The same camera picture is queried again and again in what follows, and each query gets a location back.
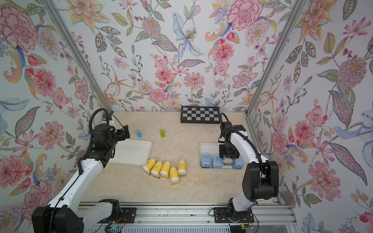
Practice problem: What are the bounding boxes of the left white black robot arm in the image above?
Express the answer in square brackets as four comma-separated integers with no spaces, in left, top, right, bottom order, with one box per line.
[32,108,129,233]

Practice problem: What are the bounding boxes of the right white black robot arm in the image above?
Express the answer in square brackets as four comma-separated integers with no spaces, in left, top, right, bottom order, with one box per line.
[218,113,279,222]

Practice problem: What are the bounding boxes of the left white storage tray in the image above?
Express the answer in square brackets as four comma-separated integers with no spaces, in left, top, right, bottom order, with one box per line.
[109,139,153,166]

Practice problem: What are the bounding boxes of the white storage tray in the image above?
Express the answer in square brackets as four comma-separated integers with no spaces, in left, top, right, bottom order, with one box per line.
[199,143,234,170]
[109,139,153,166]

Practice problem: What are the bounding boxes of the right white storage tray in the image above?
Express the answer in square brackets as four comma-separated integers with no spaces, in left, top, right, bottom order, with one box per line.
[199,143,234,170]

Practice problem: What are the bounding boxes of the small blue cylinder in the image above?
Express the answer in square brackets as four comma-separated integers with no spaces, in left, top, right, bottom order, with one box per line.
[136,130,142,138]

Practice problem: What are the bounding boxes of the black white checkerboard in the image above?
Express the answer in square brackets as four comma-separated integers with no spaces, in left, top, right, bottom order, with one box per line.
[180,106,221,124]

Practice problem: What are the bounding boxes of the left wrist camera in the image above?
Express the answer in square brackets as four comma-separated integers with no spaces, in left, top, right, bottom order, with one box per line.
[102,114,116,128]

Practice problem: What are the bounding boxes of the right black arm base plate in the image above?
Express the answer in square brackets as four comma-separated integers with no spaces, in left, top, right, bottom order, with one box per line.
[212,207,255,224]

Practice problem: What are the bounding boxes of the aluminium mounting rail frame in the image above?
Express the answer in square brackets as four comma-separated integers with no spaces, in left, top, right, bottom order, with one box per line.
[72,187,301,233]

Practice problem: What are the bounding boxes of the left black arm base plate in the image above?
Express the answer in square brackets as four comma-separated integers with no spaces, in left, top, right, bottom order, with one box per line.
[99,207,137,224]

